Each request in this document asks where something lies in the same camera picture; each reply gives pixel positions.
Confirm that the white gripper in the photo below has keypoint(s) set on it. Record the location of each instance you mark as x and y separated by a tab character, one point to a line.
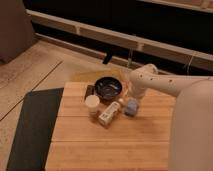
137	94

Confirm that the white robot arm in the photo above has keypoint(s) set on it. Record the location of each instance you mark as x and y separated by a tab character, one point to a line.
191	135

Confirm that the dark ceramic bowl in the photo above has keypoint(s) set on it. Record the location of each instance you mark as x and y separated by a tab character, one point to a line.
108	88

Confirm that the white bottle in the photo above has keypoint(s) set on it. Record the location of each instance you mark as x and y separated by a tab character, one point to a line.
106	117

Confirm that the white paper cup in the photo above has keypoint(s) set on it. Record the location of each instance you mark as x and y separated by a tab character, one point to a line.
92	103

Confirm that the black floor mat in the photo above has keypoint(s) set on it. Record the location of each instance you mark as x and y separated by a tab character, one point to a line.
34	130

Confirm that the brown cabinet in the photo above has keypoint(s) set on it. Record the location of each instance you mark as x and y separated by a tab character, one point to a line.
16	31

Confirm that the wooden rail shelf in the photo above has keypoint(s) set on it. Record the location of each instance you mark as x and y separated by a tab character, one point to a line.
163	50

